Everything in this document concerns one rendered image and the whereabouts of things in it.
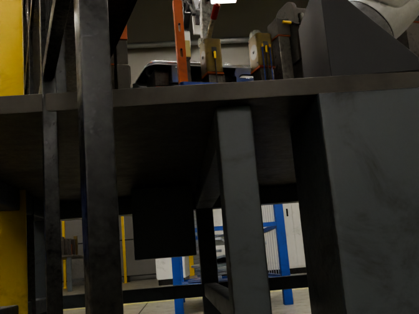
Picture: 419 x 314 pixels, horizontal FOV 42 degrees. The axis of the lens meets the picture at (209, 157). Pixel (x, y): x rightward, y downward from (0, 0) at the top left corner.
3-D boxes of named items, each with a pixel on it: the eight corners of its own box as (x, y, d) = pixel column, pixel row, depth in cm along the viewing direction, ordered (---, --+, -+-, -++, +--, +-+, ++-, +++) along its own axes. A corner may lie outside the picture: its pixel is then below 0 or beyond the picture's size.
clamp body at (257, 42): (274, 145, 184) (262, 42, 192) (288, 137, 175) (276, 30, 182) (256, 145, 182) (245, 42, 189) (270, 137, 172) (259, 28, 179)
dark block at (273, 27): (292, 142, 184) (279, 27, 192) (303, 137, 177) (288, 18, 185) (279, 142, 182) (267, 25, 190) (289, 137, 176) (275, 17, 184)
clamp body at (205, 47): (224, 147, 180) (214, 47, 187) (235, 140, 171) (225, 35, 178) (205, 147, 178) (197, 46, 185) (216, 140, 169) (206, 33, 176)
